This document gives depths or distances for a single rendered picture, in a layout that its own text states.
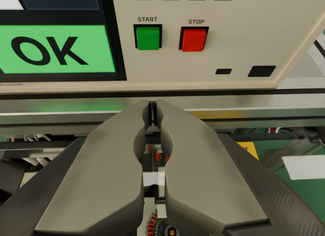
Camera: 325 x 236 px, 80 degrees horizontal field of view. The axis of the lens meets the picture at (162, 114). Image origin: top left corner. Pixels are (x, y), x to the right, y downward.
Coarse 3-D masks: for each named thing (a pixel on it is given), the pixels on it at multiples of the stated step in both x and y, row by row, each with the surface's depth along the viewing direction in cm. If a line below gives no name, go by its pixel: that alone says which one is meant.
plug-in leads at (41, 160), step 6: (12, 138) 32; (24, 138) 33; (30, 138) 36; (36, 138) 33; (42, 138) 40; (48, 138) 35; (30, 162) 37; (36, 162) 38; (42, 162) 36; (48, 162) 38
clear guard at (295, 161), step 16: (240, 128) 25; (256, 128) 25; (272, 128) 25; (288, 128) 25; (304, 128) 26; (160, 144) 24; (256, 144) 24; (272, 144) 24; (288, 144) 24; (304, 144) 24; (320, 144) 24; (144, 160) 23; (160, 160) 23; (272, 160) 23; (288, 160) 23; (304, 160) 23; (320, 160) 23; (144, 176) 22; (160, 176) 22; (288, 176) 22; (304, 176) 22; (320, 176) 22; (144, 192) 21; (160, 192) 21; (304, 192) 21; (320, 192) 21; (144, 208) 20; (160, 208) 20; (320, 208) 20; (144, 224) 19; (160, 224) 19
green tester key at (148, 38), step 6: (138, 30) 15; (144, 30) 15; (150, 30) 15; (156, 30) 15; (138, 36) 15; (144, 36) 16; (150, 36) 16; (156, 36) 16; (138, 42) 16; (144, 42) 16; (150, 42) 16; (156, 42) 16; (138, 48) 16; (144, 48) 16; (150, 48) 16; (156, 48) 17
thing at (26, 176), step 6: (54, 138) 42; (60, 138) 42; (66, 138) 42; (72, 138) 42; (30, 168) 38; (36, 168) 38; (24, 174) 35; (30, 174) 35; (24, 180) 35; (18, 186) 34
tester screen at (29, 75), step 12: (0, 12) 14; (12, 12) 14; (24, 12) 14; (36, 12) 14; (48, 12) 14; (60, 12) 14; (72, 12) 14; (84, 12) 14; (96, 12) 14; (0, 24) 15; (12, 24) 15; (24, 24) 15; (36, 24) 15; (48, 24) 15; (60, 24) 15; (72, 24) 15; (84, 24) 15; (96, 24) 15; (108, 36) 16; (0, 72) 19; (108, 72) 19
